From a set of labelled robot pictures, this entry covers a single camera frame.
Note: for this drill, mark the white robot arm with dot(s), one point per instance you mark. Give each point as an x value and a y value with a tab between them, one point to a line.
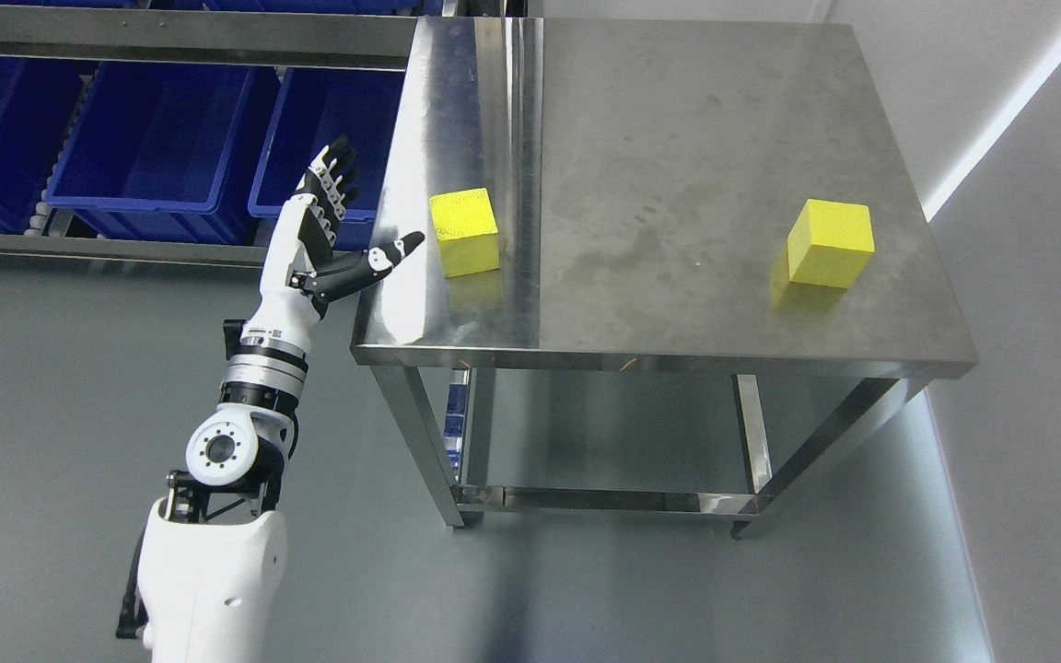
213	551

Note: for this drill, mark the yellow foam block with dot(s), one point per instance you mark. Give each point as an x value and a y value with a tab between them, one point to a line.
467	232
830	244

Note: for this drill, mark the blue bin middle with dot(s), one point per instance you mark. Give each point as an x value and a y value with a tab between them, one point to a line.
167	152

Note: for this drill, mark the metal shelf rack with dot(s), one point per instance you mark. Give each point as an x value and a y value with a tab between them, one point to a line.
335	41

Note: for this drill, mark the blue bin right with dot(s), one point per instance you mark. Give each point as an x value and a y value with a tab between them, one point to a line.
313	108

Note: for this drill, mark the stainless steel table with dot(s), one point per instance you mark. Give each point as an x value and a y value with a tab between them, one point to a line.
645	176

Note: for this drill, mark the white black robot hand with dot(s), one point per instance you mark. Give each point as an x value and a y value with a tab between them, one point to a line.
303	274

